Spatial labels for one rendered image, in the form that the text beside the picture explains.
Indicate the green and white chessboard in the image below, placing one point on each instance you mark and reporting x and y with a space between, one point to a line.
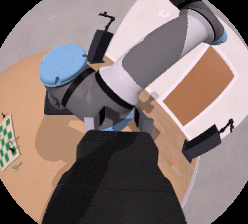
6 155

